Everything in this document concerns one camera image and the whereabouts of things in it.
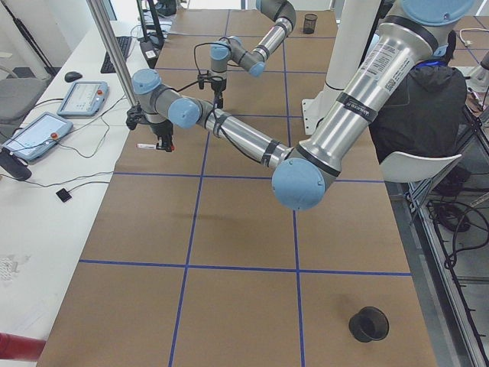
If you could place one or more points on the black mesh pen cup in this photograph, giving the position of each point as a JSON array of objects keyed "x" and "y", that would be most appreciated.
[
  {"x": 309, "y": 23},
  {"x": 369, "y": 324}
]

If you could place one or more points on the aluminium frame post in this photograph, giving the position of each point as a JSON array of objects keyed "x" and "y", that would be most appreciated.
[{"x": 100, "y": 17}]

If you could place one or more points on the far teach pendant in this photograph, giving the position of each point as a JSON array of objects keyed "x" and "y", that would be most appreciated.
[{"x": 83, "y": 99}]

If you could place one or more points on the grey office chair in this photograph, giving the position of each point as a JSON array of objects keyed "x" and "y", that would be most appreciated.
[{"x": 18, "y": 97}]

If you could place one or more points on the near black mesh pen cup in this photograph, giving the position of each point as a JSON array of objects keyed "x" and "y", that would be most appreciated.
[{"x": 309, "y": 23}]

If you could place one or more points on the person in black jacket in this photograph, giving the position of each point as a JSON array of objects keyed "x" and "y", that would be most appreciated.
[{"x": 423, "y": 115}]

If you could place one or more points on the teach pendant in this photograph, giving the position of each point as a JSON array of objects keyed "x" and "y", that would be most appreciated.
[
  {"x": 83, "y": 99},
  {"x": 38, "y": 137}
]

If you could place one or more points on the far black mesh pen cup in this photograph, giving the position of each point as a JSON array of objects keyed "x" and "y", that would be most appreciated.
[{"x": 369, "y": 324}]

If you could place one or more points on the white chair back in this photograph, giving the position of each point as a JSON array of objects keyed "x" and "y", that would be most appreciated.
[{"x": 401, "y": 167}]

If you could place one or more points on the red white whiteboard marker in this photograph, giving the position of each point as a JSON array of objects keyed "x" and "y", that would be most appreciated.
[{"x": 146, "y": 146}]

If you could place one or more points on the red cylinder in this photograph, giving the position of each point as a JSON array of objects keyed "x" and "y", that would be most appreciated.
[{"x": 20, "y": 348}]

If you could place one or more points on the black computer mouse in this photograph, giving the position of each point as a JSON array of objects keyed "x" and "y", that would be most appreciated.
[{"x": 72, "y": 76}]

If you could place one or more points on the near teach pendant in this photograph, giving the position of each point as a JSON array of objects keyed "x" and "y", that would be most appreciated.
[{"x": 38, "y": 137}]

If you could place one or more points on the small black square pad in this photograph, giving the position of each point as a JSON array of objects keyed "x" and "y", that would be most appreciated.
[{"x": 64, "y": 195}]

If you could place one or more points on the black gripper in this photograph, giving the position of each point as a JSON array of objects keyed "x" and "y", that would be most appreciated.
[
  {"x": 217, "y": 85},
  {"x": 159, "y": 131}
]

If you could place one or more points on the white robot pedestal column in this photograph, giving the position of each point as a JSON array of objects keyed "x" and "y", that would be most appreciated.
[{"x": 357, "y": 21}]

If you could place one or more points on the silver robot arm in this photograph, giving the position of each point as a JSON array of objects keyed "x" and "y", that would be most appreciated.
[
  {"x": 228, "y": 49},
  {"x": 413, "y": 31}
]

